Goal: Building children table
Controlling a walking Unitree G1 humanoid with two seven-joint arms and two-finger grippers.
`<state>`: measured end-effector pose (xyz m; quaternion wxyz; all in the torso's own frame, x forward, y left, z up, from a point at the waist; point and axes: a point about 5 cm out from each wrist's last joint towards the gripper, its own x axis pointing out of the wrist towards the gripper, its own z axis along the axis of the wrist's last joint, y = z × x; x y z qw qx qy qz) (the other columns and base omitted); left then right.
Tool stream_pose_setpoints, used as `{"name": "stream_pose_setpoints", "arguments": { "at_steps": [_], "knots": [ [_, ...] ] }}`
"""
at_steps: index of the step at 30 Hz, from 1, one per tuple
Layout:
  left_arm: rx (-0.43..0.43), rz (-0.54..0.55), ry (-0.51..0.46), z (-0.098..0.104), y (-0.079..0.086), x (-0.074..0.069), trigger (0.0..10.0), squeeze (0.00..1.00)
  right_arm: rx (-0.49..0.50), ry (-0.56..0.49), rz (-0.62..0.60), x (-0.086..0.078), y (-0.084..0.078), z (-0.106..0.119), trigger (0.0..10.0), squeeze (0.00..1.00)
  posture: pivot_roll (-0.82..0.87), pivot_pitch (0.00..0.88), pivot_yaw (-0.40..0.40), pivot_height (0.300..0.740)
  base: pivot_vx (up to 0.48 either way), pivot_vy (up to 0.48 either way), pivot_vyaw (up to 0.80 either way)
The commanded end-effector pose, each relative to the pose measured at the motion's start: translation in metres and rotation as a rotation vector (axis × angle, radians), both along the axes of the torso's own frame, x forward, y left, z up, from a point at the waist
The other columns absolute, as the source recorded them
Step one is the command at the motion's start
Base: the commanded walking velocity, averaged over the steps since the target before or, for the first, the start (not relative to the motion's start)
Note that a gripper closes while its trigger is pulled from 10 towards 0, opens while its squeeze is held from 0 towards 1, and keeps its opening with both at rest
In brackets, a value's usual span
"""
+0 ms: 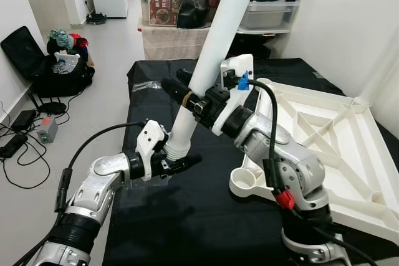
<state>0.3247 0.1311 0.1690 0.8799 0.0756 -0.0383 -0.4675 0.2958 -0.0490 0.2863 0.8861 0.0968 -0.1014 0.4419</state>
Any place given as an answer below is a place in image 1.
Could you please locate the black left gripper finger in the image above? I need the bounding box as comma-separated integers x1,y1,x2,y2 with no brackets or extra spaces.
168,154,203,174

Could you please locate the flat clear plastic strip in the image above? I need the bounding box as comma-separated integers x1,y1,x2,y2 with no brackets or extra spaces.
134,81,163,90

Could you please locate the beige cloth covered table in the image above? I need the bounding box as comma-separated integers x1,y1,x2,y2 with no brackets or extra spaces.
140,26,216,61

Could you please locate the black cloth cover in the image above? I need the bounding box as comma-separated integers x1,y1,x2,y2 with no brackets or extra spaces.
103,59,399,266

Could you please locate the black wok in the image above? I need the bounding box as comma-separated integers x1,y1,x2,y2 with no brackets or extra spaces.
231,29,275,59

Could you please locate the white shelf board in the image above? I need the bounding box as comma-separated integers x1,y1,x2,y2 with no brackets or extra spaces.
237,27,292,35

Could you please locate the clear plastic storage box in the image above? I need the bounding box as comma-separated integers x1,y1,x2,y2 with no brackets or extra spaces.
240,0,300,32

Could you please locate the black mop head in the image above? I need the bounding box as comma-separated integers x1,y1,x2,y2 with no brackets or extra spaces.
85,12,107,25

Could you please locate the red cloth item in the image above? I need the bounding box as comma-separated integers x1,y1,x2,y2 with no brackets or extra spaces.
70,34,89,49

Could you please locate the white plastic bag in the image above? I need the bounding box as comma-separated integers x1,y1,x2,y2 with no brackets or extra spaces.
55,51,80,74

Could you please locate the grey charger with red label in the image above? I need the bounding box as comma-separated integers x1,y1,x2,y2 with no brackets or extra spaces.
36,116,58,143

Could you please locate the flat black router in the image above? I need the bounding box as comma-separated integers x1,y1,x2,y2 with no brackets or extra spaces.
34,101,66,115

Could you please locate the teal plush toy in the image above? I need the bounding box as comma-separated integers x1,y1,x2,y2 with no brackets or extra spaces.
50,29,72,49

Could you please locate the white plastic table top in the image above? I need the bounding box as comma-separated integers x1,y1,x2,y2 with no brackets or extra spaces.
229,78,399,245

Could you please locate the black power adapter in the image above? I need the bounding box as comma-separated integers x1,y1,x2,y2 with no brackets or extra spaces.
11,110,37,128

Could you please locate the black power strip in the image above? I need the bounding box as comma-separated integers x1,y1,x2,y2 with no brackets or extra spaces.
0,132,27,159

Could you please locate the open black suitcase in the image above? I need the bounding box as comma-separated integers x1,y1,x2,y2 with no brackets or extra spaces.
0,26,95,97

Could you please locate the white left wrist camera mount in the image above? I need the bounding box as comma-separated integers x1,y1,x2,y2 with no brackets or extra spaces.
136,120,168,181

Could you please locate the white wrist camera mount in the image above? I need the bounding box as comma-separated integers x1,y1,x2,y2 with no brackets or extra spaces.
136,120,168,181
212,54,255,136

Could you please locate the blue cable connector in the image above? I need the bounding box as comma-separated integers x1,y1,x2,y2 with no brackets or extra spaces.
236,72,251,89

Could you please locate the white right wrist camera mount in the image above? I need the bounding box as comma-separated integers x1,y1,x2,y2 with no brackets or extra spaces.
212,54,255,136

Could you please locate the red cable tag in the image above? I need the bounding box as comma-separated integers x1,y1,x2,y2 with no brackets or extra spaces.
274,190,295,209

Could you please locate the grey floor cable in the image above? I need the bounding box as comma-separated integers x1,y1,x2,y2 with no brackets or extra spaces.
0,101,63,189

